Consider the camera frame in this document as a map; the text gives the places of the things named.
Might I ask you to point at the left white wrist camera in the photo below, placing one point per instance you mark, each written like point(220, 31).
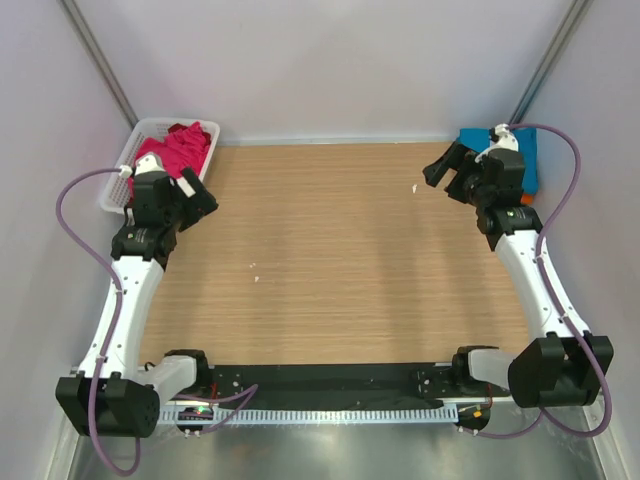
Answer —
point(148, 163)

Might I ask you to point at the white slotted cable duct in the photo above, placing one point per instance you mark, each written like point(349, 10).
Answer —
point(199, 415)

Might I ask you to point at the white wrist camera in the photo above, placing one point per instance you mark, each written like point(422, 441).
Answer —
point(148, 163)
point(500, 137)

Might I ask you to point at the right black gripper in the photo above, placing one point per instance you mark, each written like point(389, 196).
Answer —
point(453, 158)

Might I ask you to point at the pink t shirt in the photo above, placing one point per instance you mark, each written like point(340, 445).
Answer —
point(179, 150)

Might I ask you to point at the dark red t shirt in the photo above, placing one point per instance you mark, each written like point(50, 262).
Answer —
point(176, 128)

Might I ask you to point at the folded blue t shirt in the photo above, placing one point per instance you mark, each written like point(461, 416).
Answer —
point(478, 139)

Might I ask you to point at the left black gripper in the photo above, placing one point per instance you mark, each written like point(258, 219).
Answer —
point(200, 202)

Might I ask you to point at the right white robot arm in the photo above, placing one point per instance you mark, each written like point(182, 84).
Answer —
point(559, 367)

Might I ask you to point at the white plastic basket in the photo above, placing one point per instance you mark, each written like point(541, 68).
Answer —
point(118, 191)

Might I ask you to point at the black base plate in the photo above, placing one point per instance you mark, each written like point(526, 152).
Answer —
point(342, 387)

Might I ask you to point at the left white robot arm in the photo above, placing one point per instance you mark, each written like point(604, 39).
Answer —
point(109, 396)

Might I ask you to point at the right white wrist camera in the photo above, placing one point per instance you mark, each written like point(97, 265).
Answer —
point(500, 137)

